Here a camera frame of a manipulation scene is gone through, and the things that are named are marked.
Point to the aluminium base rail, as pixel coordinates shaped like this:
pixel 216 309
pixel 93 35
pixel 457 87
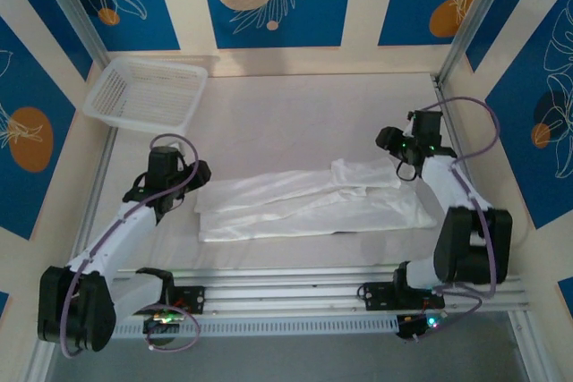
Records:
pixel 286 292

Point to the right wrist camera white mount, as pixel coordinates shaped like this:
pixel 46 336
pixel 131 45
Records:
pixel 409 124

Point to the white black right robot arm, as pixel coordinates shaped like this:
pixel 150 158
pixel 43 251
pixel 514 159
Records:
pixel 470 248

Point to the white t-shirt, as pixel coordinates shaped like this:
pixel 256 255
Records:
pixel 313 203

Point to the black controller board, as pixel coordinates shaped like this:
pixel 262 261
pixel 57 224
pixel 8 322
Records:
pixel 156 326
pixel 409 326

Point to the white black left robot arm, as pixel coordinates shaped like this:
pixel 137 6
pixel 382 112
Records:
pixel 76 310

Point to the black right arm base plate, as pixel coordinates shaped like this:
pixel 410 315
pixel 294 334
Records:
pixel 376 296

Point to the aluminium corner post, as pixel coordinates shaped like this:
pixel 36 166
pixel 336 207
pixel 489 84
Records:
pixel 71 2
pixel 474 11

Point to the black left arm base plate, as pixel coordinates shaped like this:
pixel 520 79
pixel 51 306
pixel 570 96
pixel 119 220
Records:
pixel 194 297

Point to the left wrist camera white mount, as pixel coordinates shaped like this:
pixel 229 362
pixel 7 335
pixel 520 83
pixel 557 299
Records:
pixel 177 149

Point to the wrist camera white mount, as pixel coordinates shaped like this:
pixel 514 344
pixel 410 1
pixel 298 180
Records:
pixel 177 149
pixel 409 124

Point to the white plastic mesh basket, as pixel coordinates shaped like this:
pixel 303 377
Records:
pixel 103 95

